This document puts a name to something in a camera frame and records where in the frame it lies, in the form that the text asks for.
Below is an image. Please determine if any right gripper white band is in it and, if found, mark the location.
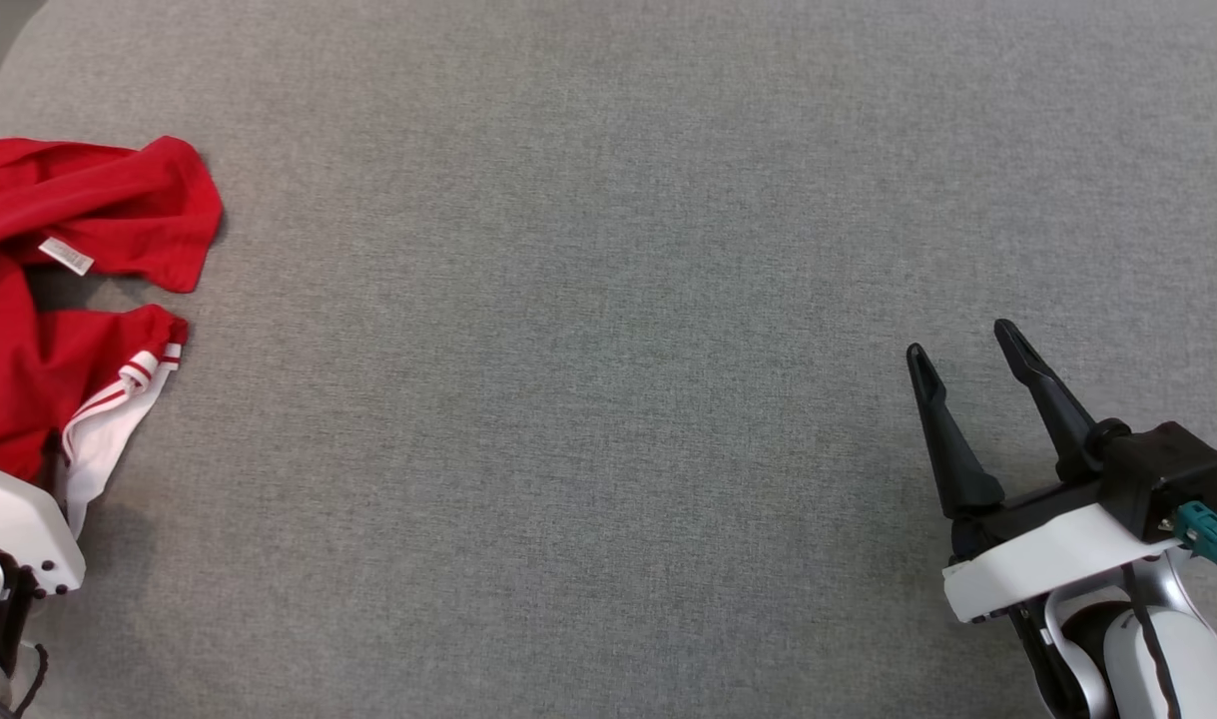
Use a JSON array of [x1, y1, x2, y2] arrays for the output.
[[906, 319, 1183, 625]]

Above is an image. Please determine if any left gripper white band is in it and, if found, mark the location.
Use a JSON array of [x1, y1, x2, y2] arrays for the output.
[[0, 467, 87, 600]]

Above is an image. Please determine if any red shirt with white sleeves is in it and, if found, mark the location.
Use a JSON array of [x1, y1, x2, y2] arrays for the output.
[[0, 136, 225, 540]]

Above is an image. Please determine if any teal right camera connector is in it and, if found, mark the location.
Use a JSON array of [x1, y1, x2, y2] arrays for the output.
[[1172, 501, 1217, 590]]

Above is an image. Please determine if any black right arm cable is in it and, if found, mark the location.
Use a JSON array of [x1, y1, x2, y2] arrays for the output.
[[1122, 564, 1183, 719]]

